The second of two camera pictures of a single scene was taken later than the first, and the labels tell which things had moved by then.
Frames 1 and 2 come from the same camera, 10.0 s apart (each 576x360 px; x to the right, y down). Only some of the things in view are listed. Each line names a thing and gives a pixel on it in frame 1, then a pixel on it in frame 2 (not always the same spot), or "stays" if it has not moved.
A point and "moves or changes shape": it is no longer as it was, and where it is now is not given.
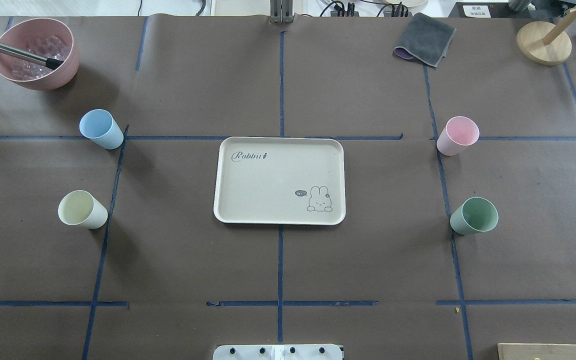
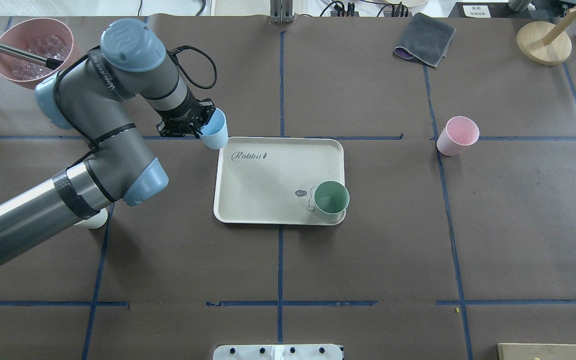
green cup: x=475 y=214 -> x=331 y=199
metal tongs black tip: x=11 y=50 stays
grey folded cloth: x=425 y=39 stays
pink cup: x=460 y=132 stays
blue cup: x=100 y=127 moves or changes shape
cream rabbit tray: x=287 y=180 stays
